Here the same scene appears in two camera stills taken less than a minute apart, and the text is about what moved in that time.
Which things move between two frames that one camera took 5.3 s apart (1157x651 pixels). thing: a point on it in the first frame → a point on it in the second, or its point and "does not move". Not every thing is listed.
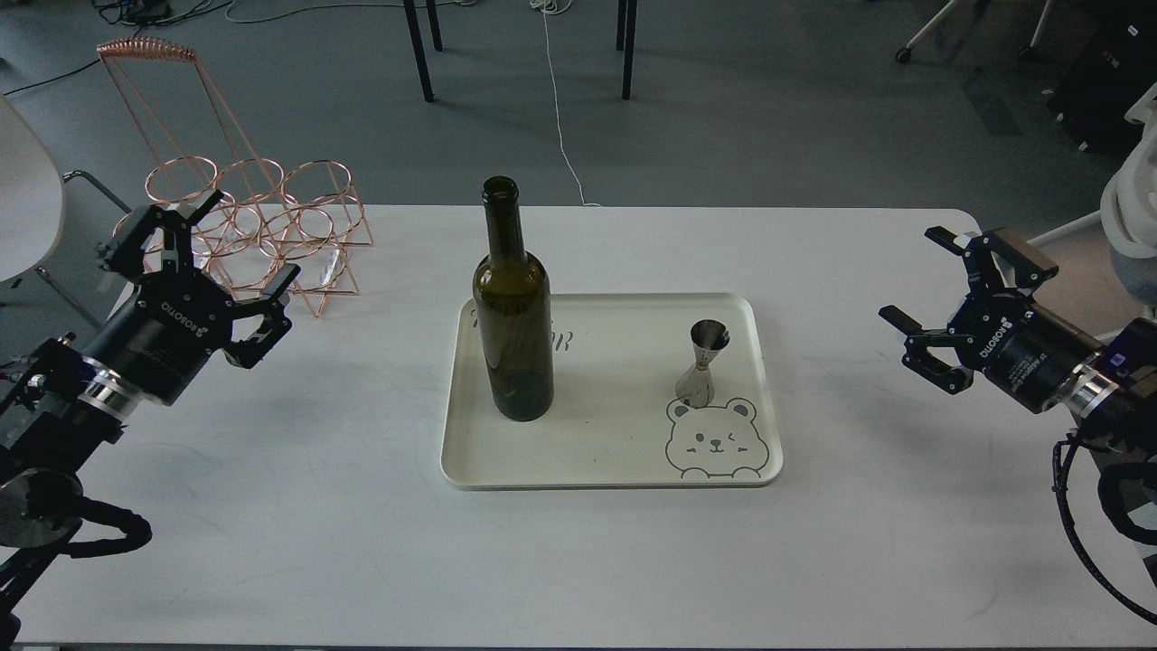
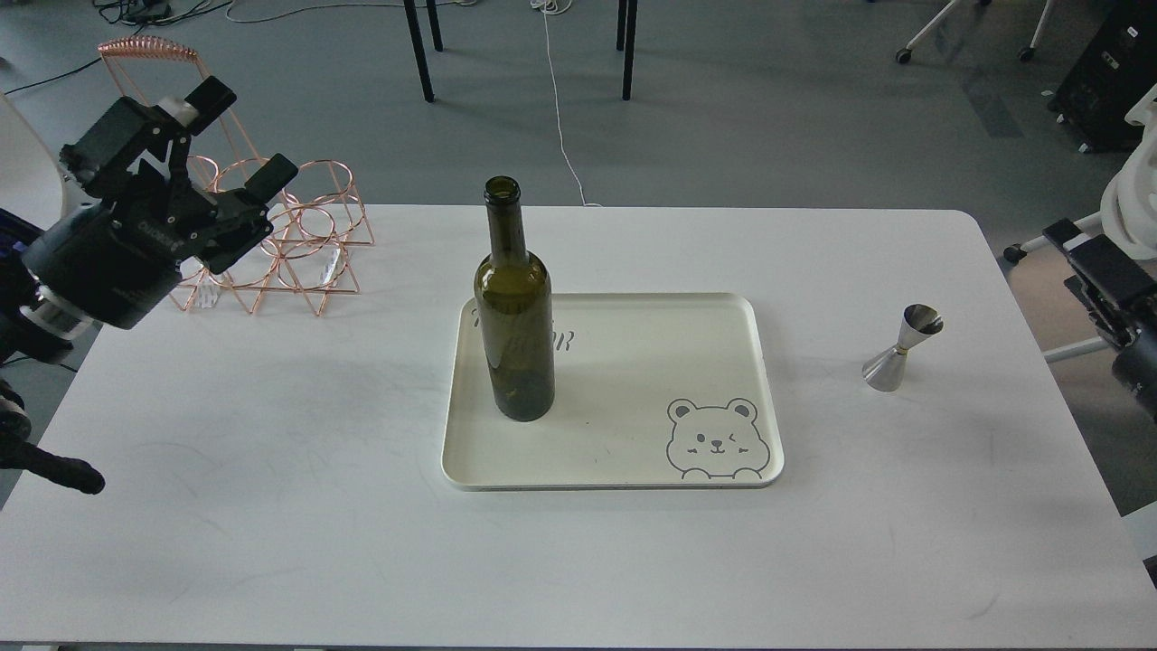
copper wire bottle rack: [190, 155] does not move
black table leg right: [625, 41] does not move
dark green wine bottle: [512, 311] does not move
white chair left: [32, 201] does not move
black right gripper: [1029, 349] → [1118, 290]
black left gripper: [174, 319] → [110, 260]
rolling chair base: [905, 53] does not move
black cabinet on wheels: [1114, 66] does not move
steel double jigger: [695, 386] → [885, 372]
